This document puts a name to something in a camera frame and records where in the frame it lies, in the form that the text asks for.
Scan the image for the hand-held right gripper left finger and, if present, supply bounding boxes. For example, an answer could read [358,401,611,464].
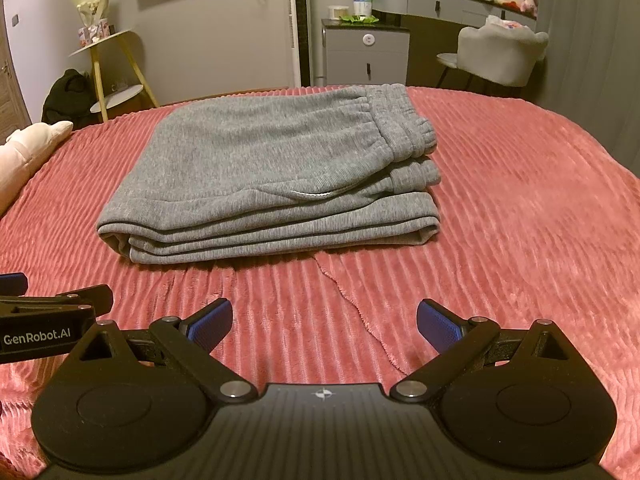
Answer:
[70,297,257,404]

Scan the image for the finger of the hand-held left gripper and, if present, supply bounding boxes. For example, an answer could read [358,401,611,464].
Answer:
[0,272,29,297]
[0,283,115,321]

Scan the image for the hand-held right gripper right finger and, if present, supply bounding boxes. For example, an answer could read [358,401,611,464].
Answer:
[389,298,577,404]

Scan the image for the grey pants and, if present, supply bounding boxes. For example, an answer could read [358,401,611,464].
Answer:
[96,83,442,265]

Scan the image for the beige plush pillow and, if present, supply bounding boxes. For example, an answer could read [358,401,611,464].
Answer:
[0,119,75,217]

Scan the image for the pink ribbed blanket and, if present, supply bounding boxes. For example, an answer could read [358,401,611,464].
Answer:
[0,85,640,480]

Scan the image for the wooden door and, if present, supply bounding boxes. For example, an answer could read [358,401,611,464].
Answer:
[0,0,32,142]

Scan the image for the black backpack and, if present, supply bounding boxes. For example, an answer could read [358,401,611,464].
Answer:
[40,68,104,126]

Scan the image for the yellow-legged side table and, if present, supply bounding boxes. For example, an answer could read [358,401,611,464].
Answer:
[67,29,161,124]

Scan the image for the grey upholstered chair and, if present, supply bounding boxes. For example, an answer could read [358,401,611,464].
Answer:
[436,25,550,93]

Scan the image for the grey bedside cabinet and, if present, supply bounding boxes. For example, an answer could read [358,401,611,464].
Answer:
[320,17,412,87]

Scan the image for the wrapped flower bouquet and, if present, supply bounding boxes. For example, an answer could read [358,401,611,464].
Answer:
[69,0,116,46]

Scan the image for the patterned white cloth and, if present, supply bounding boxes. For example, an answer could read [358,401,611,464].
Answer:
[485,13,531,31]

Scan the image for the grey vanity desk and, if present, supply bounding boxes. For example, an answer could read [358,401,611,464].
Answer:
[371,0,539,87]

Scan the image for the grey curtain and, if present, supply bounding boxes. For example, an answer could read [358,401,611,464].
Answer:
[536,0,640,177]

